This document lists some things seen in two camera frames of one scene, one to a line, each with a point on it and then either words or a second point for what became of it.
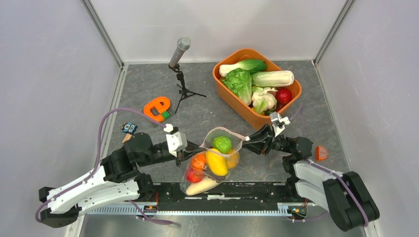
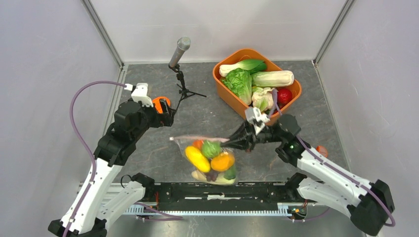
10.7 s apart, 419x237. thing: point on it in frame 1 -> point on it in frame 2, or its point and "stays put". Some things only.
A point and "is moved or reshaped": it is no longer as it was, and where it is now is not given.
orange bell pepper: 198,161 -> 198,143
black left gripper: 192,148 -> 160,119
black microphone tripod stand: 185,92 stays put
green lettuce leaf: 240,82 stays put
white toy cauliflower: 263,99 stays put
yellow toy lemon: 216,162 -> 198,159
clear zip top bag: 212,165 is moved or reshaped
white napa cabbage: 273,78 stays put
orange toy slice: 321,153 stays put
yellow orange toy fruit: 232,159 -> 223,162
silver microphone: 183,44 stays put
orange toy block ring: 161,103 stays put
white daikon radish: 197,187 is moved or reshaped
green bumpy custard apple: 222,143 is moved or reshaped
